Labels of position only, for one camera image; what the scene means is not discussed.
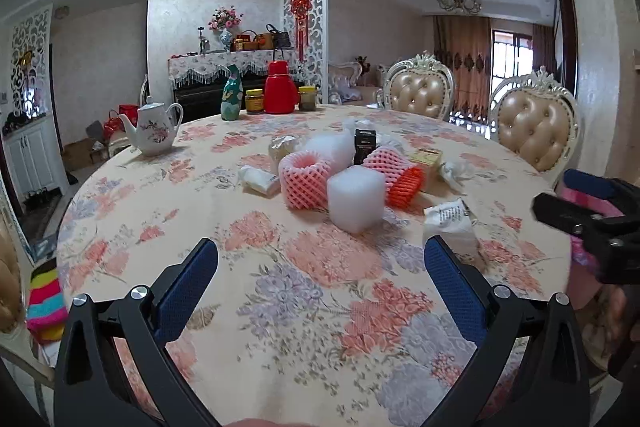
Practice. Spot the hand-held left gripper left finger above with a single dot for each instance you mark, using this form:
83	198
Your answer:
187	289

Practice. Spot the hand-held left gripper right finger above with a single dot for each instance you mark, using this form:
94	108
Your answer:
452	289

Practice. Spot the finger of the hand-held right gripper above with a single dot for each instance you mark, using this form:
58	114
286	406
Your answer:
590	183
555	209

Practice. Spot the white printed paper packet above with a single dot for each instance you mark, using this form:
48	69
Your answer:
450	224

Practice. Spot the yellow green medicine box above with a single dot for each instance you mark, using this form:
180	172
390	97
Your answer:
426	159

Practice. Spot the person's right forearm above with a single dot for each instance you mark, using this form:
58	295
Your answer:
607	322

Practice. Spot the crumpled white tissue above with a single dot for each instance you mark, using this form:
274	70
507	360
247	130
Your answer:
456	174

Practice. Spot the floral tablecloth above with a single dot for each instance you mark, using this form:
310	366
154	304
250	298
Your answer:
300	307

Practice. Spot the orange pink foam net sleeve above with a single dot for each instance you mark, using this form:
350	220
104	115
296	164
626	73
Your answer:
392	174

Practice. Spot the white foam cube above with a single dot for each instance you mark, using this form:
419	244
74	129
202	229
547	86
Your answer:
356	199

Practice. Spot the colourful striped cloth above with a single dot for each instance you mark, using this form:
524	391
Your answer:
47	302

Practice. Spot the red framed window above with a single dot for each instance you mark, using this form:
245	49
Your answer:
510	62

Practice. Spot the white floral teapot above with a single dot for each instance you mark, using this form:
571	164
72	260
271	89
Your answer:
152	132

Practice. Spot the small black box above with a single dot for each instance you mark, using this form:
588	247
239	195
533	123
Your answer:
365	147

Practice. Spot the clear plastic bag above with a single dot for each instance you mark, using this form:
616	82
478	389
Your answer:
282	149

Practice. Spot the brown patterned curtain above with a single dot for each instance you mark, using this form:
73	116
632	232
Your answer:
462	62

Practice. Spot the red gift bag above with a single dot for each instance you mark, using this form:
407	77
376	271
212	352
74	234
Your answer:
120	122

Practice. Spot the black piano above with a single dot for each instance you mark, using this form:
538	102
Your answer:
200	99

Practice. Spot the clear plastic wrapper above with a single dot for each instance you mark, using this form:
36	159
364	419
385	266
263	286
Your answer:
356	125

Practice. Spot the green patterned bottle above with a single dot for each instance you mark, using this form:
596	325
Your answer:
231	97

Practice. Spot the yellow label glass jar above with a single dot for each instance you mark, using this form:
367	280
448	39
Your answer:
254	103

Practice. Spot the white cabinet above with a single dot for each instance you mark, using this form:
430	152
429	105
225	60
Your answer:
30	162

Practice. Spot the red thermos jug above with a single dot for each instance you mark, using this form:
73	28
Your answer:
280	92

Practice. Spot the dark pickle glass jar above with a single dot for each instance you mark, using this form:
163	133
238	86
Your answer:
307	99

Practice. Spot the floral lace cloth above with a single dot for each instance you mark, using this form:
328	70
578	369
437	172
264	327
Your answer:
200	64

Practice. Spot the white carved sofa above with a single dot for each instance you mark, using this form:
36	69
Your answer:
350	84

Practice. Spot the metal stand ornament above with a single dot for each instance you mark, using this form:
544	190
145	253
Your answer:
202	41

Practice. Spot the red yellow basket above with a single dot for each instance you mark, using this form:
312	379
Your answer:
245	43

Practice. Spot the vase with pink flowers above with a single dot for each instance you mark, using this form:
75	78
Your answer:
225	24

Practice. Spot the black handbag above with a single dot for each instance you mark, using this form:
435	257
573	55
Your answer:
280	38

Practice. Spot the white lattice partition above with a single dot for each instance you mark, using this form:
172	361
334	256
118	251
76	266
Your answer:
317	32
30	52

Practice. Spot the red knot hanging ornament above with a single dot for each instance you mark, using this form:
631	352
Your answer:
300	14

